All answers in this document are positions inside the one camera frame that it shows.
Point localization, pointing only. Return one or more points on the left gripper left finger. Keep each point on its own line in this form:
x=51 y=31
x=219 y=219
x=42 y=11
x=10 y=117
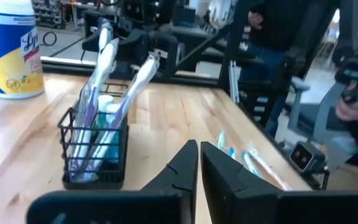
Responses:
x=166 y=199

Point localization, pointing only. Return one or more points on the blue mouthwash bottle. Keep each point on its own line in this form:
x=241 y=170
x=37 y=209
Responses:
x=105 y=101
x=114 y=149

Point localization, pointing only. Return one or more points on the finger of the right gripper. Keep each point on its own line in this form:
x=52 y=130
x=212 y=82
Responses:
x=127 y=53
x=141 y=43

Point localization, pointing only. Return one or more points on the person's hand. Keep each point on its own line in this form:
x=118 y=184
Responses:
x=255 y=20
x=353 y=110

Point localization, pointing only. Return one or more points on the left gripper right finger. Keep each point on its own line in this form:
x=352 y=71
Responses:
x=244 y=202

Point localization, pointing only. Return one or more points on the black table-level camera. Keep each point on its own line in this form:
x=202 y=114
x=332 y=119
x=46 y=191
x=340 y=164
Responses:
x=303 y=157

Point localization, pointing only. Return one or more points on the Lysol wipes canister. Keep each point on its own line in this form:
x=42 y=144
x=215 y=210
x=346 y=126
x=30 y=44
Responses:
x=11 y=62

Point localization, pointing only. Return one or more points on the grey office chair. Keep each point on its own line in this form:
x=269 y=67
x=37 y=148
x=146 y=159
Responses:
x=322 y=109

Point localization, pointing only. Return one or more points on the black handheld device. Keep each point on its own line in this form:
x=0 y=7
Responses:
x=357 y=77

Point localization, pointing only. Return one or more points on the purple toothbrush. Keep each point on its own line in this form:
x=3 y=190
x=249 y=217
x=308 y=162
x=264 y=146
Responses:
x=138 y=81

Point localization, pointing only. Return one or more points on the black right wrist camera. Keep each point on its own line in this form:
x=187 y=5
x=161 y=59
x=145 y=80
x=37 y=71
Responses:
x=134 y=11

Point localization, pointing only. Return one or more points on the white toothbrush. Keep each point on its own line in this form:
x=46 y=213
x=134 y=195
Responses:
x=89 y=112

